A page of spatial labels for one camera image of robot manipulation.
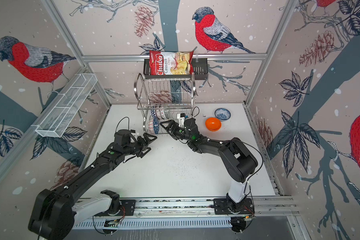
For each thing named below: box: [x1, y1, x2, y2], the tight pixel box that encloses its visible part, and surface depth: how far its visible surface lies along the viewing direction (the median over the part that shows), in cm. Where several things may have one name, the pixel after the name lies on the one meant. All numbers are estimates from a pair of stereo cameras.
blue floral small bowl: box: [214, 108, 232, 121], surface depth 113 cm
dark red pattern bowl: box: [155, 109, 162, 120], surface depth 100 cm
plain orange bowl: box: [205, 117, 222, 132], surface depth 106 cm
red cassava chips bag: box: [149, 50, 194, 76], surface depth 90 cm
